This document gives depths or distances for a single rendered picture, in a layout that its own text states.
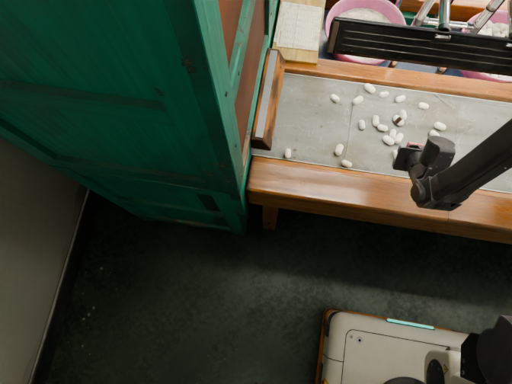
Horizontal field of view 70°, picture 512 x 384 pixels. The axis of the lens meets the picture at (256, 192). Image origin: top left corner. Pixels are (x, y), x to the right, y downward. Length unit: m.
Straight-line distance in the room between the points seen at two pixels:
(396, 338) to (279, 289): 0.55
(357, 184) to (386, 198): 0.09
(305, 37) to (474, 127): 0.60
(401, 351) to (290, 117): 0.99
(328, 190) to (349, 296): 0.85
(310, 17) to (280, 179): 0.56
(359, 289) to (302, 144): 0.92
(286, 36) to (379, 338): 1.16
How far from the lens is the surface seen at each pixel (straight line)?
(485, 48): 0.99
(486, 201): 1.24
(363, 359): 1.58
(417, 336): 1.64
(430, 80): 1.32
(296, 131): 1.16
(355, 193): 1.10
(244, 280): 1.80
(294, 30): 1.31
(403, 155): 0.99
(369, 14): 1.45
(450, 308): 2.00
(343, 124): 1.19
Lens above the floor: 1.79
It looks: 75 degrees down
